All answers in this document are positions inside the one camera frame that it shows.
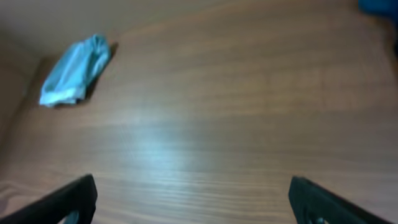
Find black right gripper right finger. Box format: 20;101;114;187
288;176;390;224

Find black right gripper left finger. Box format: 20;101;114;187
1;174;98;224

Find light blue denim shorts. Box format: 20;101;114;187
39;34;111;108

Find blue garment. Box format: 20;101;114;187
358;0;397;21

